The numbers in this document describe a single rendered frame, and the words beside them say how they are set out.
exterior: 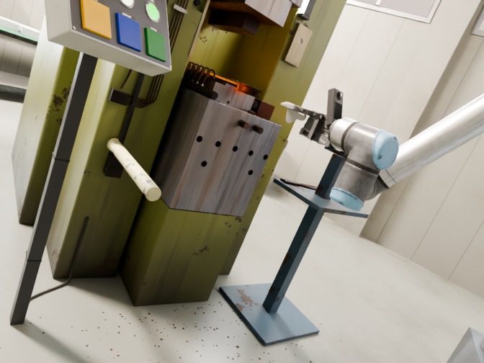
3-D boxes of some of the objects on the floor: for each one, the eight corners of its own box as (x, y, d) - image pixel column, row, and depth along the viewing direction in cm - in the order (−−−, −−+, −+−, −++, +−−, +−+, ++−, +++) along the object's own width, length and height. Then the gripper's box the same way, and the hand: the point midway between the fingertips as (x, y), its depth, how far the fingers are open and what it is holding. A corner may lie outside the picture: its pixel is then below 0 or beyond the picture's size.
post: (23, 324, 117) (115, -2, 93) (9, 325, 114) (100, -10, 90) (22, 315, 120) (111, -2, 96) (9, 317, 117) (96, -10, 93)
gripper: (310, 140, 93) (267, 120, 108) (351, 155, 106) (307, 135, 120) (324, 110, 91) (278, 94, 106) (364, 129, 104) (317, 112, 119)
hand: (297, 108), depth 113 cm, fingers open, 14 cm apart
